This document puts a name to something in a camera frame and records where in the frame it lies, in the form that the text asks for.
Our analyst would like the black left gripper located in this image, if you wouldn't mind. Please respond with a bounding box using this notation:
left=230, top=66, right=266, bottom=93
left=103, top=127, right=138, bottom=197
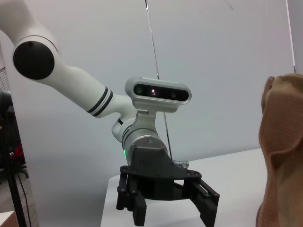
left=115, top=144, right=221, bottom=227

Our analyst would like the khaki canvas food bag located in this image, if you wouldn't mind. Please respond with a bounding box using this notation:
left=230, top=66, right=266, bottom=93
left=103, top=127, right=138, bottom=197
left=256, top=73, right=303, bottom=227

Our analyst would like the black stand pole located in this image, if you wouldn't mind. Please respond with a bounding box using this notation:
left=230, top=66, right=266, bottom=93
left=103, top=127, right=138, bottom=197
left=0, top=111, right=26, bottom=227

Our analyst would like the light wooden board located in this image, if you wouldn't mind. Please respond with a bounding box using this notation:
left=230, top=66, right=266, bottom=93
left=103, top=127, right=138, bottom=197
left=0, top=203, right=16, bottom=227

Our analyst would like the left gripper cable with connector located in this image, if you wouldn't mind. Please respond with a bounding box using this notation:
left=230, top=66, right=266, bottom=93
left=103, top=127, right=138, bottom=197
left=172, top=160, right=189, bottom=169

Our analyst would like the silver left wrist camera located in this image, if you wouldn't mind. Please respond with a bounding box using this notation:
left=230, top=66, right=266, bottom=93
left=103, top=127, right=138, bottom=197
left=125, top=76, right=192, bottom=141

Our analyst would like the thin black cable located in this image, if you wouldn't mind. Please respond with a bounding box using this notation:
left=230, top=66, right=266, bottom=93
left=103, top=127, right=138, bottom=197
left=18, top=174, right=33, bottom=227

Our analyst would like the metal wire grid rack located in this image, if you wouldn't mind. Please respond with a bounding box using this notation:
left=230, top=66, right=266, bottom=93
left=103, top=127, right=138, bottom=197
left=0, top=66, right=10, bottom=93

